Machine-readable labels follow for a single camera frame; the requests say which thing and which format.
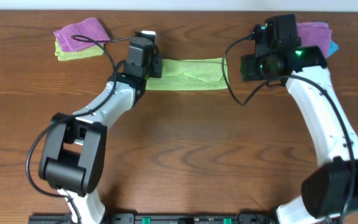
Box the light green microfiber cloth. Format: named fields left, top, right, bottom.
left=146, top=58, right=227, bottom=91

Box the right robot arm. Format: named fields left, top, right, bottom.
left=241, top=14, right=358, bottom=223

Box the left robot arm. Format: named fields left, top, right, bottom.
left=38, top=30, right=162, bottom=223

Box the folded green cloth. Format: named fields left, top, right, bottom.
left=55, top=40, right=104, bottom=62

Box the crumpled purple cloth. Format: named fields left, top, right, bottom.
left=296, top=22, right=332, bottom=58

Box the folded purple cloth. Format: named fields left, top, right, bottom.
left=53, top=17, right=110, bottom=52

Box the blue cloth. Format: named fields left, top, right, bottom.
left=318, top=21, right=339, bottom=58

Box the right black cable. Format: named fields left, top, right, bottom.
left=221, top=34, right=357, bottom=218

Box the black cable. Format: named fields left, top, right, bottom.
left=25, top=34, right=135, bottom=224
left=221, top=34, right=357, bottom=218

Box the left black cable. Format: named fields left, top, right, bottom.
left=25, top=34, right=135, bottom=224

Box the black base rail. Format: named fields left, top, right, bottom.
left=27, top=212, right=278, bottom=224

